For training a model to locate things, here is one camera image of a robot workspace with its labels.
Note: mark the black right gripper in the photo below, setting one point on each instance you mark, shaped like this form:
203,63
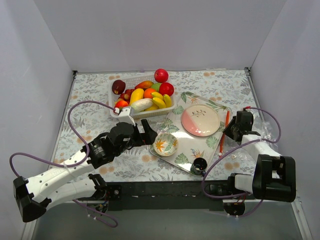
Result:
235,130

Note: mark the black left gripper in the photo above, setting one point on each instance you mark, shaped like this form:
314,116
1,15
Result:
139,136

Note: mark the clear zip top bag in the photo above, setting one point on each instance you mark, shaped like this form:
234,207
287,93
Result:
257,146

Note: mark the white radish toy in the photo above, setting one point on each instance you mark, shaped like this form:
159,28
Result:
142,104

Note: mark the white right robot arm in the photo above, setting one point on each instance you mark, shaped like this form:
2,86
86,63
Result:
274,177

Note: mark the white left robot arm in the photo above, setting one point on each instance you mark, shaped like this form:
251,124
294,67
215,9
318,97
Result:
74,180

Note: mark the floral small bowl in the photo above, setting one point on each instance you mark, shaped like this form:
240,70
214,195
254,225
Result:
165,144

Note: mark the yellow fruit under radish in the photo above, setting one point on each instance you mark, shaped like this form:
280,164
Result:
152,108

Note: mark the yellow banana bunch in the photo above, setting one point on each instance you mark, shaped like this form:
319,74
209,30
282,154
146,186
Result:
161,101

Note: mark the orange fruit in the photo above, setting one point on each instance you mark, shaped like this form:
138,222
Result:
148,93

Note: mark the pink white plate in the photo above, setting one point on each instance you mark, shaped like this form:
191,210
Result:
200,120

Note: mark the yellow mango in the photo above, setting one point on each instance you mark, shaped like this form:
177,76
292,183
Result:
136,95

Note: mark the red cherries cluster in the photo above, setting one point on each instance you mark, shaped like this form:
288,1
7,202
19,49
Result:
126,95

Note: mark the red apple right side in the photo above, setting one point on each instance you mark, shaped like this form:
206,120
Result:
166,89

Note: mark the green fruit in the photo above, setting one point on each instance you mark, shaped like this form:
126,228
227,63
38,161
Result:
156,86

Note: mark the orange red mango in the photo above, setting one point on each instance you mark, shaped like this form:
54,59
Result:
144,85

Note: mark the white plastic fruit basket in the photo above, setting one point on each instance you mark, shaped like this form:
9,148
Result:
130,83

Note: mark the dark blue cup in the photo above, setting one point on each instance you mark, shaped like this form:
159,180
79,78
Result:
199,167

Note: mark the dark red apple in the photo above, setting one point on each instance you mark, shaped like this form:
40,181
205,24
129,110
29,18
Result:
118,87

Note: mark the red pomegranate on basket rim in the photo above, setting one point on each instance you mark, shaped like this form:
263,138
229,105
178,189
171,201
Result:
161,75

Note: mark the black base bar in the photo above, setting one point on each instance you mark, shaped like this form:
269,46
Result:
157,195

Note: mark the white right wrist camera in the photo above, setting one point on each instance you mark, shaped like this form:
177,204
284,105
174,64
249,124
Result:
248,109

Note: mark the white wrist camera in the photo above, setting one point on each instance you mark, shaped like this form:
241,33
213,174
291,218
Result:
125,115
248,109

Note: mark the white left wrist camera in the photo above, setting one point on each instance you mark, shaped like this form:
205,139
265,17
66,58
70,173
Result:
125,115

